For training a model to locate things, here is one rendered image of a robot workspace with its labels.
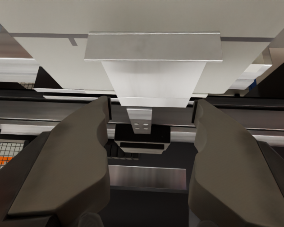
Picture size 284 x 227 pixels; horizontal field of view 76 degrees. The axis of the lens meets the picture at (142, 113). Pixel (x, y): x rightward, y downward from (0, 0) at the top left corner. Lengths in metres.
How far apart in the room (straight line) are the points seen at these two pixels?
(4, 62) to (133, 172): 0.20
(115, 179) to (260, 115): 0.41
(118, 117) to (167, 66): 0.32
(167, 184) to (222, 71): 0.12
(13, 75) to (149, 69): 0.20
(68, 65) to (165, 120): 0.32
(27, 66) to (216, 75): 0.22
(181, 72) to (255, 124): 0.37
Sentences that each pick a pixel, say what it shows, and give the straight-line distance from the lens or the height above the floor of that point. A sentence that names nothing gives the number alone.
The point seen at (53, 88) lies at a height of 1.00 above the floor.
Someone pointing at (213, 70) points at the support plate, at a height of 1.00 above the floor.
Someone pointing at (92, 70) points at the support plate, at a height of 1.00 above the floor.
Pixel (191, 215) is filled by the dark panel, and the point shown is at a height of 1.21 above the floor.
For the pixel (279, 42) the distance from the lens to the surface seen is 0.38.
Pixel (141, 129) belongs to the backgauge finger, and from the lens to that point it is 0.35.
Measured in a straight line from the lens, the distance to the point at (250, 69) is 0.24.
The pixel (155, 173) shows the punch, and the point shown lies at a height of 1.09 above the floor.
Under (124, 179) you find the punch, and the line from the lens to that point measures 0.20.
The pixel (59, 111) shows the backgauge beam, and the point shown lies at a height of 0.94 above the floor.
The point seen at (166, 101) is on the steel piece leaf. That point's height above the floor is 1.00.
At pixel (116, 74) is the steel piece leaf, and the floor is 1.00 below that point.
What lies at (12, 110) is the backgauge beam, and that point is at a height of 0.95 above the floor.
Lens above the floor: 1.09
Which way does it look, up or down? 19 degrees down
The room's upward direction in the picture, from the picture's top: 177 degrees counter-clockwise
